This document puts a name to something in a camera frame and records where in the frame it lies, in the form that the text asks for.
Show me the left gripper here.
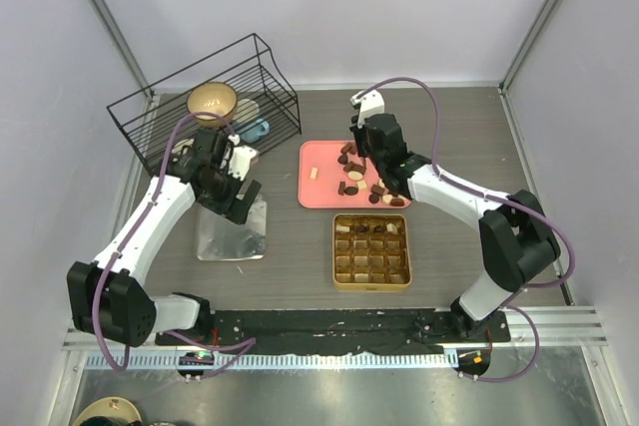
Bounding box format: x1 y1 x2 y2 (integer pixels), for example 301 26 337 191
198 165 261 224

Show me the pink tray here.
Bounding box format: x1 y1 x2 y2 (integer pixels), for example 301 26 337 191
298 141 410 210

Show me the gold chocolate box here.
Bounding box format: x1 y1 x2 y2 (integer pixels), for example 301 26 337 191
331 213 412 293

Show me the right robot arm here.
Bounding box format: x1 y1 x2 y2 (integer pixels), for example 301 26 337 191
349 113 561 341

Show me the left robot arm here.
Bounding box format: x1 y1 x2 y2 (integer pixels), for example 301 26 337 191
67 130 261 347

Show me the silver box lid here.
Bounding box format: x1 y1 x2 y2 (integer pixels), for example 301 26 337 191
195 195 267 261

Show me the blue cup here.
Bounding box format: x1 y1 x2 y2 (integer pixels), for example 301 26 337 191
238 118 271 144

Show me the pink cup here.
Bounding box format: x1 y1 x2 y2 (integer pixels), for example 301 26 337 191
172 138 194 155

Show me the gold bowl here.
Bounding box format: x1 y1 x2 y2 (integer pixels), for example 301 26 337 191
187 82 238 122

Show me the round object bottom left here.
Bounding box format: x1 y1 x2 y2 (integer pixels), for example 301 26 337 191
72 396 142 426

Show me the black wire rack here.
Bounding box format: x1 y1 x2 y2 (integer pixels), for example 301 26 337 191
107 33 302 172

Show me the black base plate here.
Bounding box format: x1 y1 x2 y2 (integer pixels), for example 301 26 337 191
154 306 513 355

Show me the white cable duct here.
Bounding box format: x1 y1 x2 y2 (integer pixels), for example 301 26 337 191
84 350 460 371

